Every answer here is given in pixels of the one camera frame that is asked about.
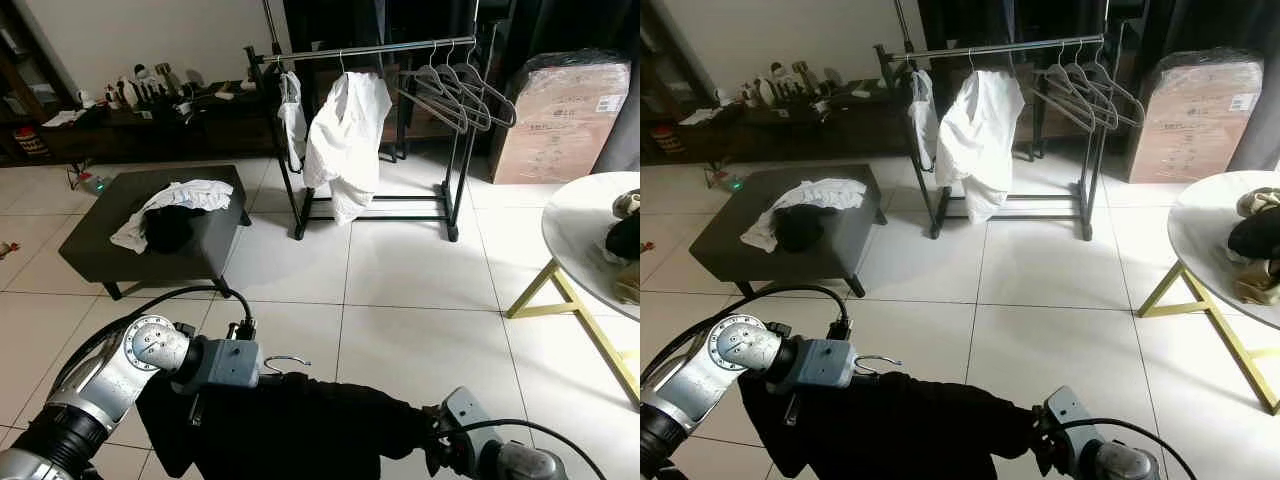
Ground round white table gold legs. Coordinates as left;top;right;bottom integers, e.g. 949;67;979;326
505;172;641;403
1135;170;1280;416

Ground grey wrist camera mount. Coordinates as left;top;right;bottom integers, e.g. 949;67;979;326
440;388;504;471
795;338;858;391
1043;386;1101;471
195;338;264;391

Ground dark grey upholstered ottoman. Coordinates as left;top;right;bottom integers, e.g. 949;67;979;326
688;163;886;299
58;165;251;301

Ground plastic wrapped cardboard box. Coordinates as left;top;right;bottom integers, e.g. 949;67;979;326
1128;48;1266;184
488;48;633;186

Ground black crumpled cloth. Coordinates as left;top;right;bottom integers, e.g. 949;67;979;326
603;213;641;263
1228;210;1280;263

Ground dark wooden low sideboard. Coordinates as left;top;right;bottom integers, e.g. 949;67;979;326
0;85;291;166
640;85;916;166

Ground dark grey curtain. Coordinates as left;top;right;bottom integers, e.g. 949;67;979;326
585;0;641;173
1225;0;1280;171

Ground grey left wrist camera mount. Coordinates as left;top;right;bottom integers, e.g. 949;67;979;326
795;338;858;391
195;338;264;391

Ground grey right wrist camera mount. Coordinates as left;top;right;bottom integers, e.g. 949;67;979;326
1043;386;1101;471
440;388;504;471

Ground black and chrome clothes rack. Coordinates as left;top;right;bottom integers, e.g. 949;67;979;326
245;0;501;243
875;0;1126;243

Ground small white hanging garment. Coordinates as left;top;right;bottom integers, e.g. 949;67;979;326
278;70;308;173
908;68;939;173

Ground white printed cloth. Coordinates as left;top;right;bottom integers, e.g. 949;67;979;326
740;178;868;253
110;180;234;254

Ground dark wooden shelf unit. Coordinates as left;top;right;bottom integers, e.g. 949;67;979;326
0;0;61;166
640;0;681;151

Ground black knit garment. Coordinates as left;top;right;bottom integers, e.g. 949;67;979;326
738;370;1046;480
135;370;446;480

